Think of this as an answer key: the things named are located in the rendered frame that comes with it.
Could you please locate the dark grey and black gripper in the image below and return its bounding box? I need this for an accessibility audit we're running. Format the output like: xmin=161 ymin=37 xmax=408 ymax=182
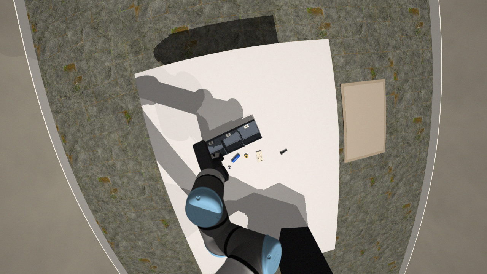
xmin=211 ymin=153 xmax=229 ymax=182

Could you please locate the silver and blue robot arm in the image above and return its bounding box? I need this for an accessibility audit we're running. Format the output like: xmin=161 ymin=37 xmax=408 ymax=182
xmin=185 ymin=140 xmax=282 ymax=274

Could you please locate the cream domino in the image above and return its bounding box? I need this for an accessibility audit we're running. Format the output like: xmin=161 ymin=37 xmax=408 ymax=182
xmin=256 ymin=151 xmax=263 ymax=162

